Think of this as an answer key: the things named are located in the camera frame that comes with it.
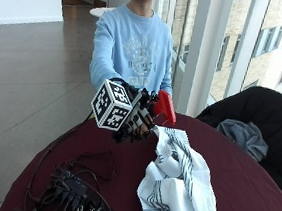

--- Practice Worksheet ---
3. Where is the white marker cube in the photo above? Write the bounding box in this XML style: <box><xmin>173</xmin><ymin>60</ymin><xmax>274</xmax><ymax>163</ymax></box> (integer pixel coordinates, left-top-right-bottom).
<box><xmin>89</xmin><ymin>78</ymin><xmax>136</xmax><ymax>133</ymax></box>

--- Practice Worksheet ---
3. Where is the white striped cloth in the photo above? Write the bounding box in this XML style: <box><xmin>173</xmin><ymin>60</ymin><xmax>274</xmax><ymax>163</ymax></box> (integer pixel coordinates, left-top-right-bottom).
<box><xmin>135</xmin><ymin>124</ymin><xmax>231</xmax><ymax>211</ymax></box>

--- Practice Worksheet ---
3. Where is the the person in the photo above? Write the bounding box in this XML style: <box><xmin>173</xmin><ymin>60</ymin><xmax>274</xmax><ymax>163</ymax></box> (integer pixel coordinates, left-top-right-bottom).
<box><xmin>86</xmin><ymin>0</ymin><xmax>182</xmax><ymax>99</ymax></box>

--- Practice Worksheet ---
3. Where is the white window pillar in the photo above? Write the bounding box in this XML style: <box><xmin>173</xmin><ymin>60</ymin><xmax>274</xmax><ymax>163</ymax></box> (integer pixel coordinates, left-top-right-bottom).
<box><xmin>175</xmin><ymin>0</ymin><xmax>236</xmax><ymax>120</ymax></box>

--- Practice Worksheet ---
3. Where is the grey cloth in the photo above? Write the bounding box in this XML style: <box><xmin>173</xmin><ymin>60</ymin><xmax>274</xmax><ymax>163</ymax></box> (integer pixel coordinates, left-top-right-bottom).
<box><xmin>212</xmin><ymin>117</ymin><xmax>272</xmax><ymax>164</ymax></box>

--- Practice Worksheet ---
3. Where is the white round table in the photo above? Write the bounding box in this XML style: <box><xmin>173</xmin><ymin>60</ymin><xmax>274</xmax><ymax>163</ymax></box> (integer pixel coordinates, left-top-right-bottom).
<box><xmin>88</xmin><ymin>4</ymin><xmax>117</xmax><ymax>20</ymax></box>

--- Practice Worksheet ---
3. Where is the dark red tablecloth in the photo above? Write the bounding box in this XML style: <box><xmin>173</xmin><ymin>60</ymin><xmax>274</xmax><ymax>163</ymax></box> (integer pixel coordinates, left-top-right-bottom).
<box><xmin>0</xmin><ymin>96</ymin><xmax>282</xmax><ymax>211</ymax></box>

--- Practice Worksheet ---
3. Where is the black armchair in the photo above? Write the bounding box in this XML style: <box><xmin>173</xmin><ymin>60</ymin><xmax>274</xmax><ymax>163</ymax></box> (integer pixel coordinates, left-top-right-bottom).
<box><xmin>188</xmin><ymin>80</ymin><xmax>282</xmax><ymax>202</ymax></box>

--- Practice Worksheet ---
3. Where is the beige building outside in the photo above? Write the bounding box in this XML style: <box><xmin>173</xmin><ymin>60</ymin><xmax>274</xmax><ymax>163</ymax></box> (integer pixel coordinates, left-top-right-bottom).
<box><xmin>155</xmin><ymin>0</ymin><xmax>282</xmax><ymax>110</ymax></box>

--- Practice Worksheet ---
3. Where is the looped black cable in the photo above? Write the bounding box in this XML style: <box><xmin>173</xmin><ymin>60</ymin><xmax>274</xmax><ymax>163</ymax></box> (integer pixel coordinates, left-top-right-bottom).
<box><xmin>61</xmin><ymin>146</ymin><xmax>120</xmax><ymax>185</ymax></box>

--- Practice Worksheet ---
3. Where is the black cable hub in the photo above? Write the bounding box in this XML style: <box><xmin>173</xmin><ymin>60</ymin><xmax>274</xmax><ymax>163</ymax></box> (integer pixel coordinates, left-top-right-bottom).
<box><xmin>46</xmin><ymin>167</ymin><xmax>90</xmax><ymax>211</ymax></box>

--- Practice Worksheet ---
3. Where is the long black cable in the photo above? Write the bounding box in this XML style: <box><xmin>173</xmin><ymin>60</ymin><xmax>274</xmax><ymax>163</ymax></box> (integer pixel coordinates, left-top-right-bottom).
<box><xmin>23</xmin><ymin>106</ymin><xmax>95</xmax><ymax>209</ymax></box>

